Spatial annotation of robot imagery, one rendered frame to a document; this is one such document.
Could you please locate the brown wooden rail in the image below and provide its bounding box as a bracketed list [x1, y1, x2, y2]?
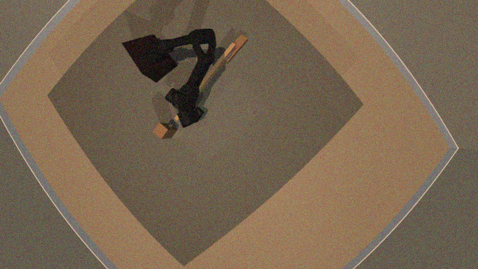
[174, 43, 236, 121]

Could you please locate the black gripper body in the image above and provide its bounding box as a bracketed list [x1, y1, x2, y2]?
[165, 89, 204, 122]

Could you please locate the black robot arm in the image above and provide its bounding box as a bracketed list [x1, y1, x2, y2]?
[144, 29, 216, 128]

